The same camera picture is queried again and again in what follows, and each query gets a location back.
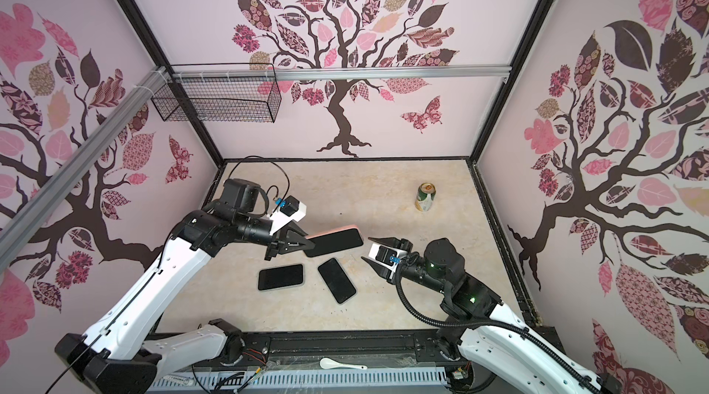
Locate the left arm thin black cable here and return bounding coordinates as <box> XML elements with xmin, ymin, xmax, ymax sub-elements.
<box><xmin>226</xmin><ymin>155</ymin><xmax>293</xmax><ymax>212</ymax></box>

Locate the aluminium bar left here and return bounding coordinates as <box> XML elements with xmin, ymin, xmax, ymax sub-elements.
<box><xmin>1</xmin><ymin>66</ymin><xmax>168</xmax><ymax>270</ymax></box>

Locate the white slotted cable duct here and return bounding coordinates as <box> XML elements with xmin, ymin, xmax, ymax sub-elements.
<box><xmin>148</xmin><ymin>367</ymin><xmax>448</xmax><ymax>393</ymax></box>

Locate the black smartphone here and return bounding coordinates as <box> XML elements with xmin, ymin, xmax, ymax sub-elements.
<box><xmin>304</xmin><ymin>227</ymin><xmax>364</xmax><ymax>257</ymax></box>

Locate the black phone white case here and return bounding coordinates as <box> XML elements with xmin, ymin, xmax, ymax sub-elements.
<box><xmin>258</xmin><ymin>264</ymin><xmax>305</xmax><ymax>292</ymax></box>

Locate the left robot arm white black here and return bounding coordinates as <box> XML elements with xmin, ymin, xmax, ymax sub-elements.
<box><xmin>55</xmin><ymin>179</ymin><xmax>314</xmax><ymax>393</ymax></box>

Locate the green beverage can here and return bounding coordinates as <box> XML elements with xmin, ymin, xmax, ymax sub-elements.
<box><xmin>415</xmin><ymin>183</ymin><xmax>437</xmax><ymax>212</ymax></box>

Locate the aluminium bar back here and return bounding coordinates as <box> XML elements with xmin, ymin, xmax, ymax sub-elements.
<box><xmin>172</xmin><ymin>65</ymin><xmax>511</xmax><ymax>81</ymax></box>

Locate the black wire basket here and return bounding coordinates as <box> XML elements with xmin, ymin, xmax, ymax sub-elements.
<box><xmin>151</xmin><ymin>62</ymin><xmax>282</xmax><ymax>124</ymax></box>

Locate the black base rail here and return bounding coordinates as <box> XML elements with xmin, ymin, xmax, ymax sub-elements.
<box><xmin>196</xmin><ymin>325</ymin><xmax>566</xmax><ymax>375</ymax></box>

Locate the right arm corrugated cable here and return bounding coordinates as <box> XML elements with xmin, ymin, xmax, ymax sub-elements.
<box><xmin>392</xmin><ymin>268</ymin><xmax>602</xmax><ymax>394</ymax></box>

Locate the pink phone case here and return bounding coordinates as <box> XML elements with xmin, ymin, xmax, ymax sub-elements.
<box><xmin>306</xmin><ymin>225</ymin><xmax>359</xmax><ymax>240</ymax></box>

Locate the black phone clear case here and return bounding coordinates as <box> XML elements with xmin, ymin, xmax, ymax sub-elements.
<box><xmin>318</xmin><ymin>258</ymin><xmax>356</xmax><ymax>305</ymax></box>

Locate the white plastic spoon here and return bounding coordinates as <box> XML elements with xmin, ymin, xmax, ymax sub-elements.
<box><xmin>319</xmin><ymin>357</ymin><xmax>369</xmax><ymax>371</ymax></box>

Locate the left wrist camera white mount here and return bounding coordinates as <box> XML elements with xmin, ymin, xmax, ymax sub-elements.
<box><xmin>269</xmin><ymin>196</ymin><xmax>306</xmax><ymax>235</ymax></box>

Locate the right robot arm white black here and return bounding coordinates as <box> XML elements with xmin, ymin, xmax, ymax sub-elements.
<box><xmin>363</xmin><ymin>237</ymin><xmax>622</xmax><ymax>393</ymax></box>

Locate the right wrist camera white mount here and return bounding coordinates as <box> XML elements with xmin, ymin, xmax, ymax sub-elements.
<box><xmin>367</xmin><ymin>244</ymin><xmax>399</xmax><ymax>262</ymax></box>

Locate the aluminium bar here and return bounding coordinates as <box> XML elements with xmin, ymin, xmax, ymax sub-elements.
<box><xmin>172</xmin><ymin>65</ymin><xmax>511</xmax><ymax>81</ymax></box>
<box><xmin>1</xmin><ymin>66</ymin><xmax>168</xmax><ymax>270</ymax></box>

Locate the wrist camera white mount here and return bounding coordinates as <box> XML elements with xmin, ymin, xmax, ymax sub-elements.
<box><xmin>269</xmin><ymin>196</ymin><xmax>306</xmax><ymax>235</ymax></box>
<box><xmin>367</xmin><ymin>244</ymin><xmax>399</xmax><ymax>262</ymax></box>

